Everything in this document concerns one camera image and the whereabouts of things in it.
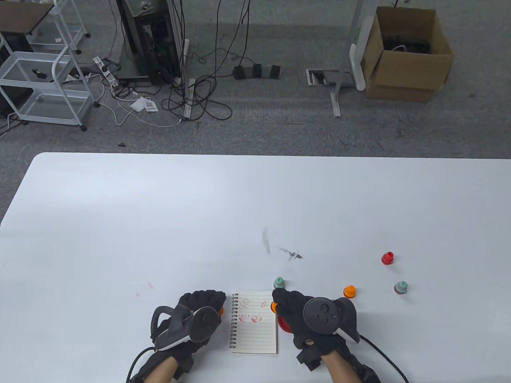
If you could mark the person's right hand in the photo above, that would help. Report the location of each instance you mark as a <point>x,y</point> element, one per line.
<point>291,309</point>

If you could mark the person's left hand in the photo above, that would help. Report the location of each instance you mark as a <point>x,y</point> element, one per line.
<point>203,299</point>

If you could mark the red round ink pad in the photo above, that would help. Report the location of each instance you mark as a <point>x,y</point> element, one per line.
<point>283,324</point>

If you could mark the green reward stamp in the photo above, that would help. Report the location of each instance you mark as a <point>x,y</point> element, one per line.
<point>401,287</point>
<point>279,282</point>

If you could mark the spiral lined notebook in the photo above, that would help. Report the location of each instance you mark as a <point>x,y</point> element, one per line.
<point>255,327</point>

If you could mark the red reward stamp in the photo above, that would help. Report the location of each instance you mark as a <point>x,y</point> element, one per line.
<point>387,258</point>

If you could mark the person's right forearm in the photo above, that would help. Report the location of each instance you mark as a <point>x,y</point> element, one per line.
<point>339,369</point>

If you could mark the person's left forearm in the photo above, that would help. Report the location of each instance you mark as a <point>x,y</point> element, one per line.
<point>161,371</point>

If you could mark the black grey handheld controller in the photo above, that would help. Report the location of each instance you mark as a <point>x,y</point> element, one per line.
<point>321,315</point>
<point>203,323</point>

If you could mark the white paper tag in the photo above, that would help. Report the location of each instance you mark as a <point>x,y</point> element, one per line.
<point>143,105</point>

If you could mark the grey metal table leg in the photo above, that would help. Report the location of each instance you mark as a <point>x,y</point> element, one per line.
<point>336,101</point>

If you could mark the metal floor outlet box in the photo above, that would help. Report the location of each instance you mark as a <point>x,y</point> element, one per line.
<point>319,77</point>

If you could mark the white power strip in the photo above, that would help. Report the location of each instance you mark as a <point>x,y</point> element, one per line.
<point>105,72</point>

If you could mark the white plastic bar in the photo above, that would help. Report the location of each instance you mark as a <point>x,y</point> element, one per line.
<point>356,66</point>

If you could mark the brown cardboard box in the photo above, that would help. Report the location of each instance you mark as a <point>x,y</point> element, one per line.
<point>403,72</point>

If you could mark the black computer cabinet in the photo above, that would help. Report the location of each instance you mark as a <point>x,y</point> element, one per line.
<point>147,40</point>

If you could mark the brown wooden side table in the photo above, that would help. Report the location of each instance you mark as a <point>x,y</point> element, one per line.
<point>24,16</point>

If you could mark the aluminium floor rail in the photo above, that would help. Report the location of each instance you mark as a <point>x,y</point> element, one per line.
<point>188,99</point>

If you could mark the black foot pedal switch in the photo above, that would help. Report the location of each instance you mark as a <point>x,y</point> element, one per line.
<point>257,72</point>

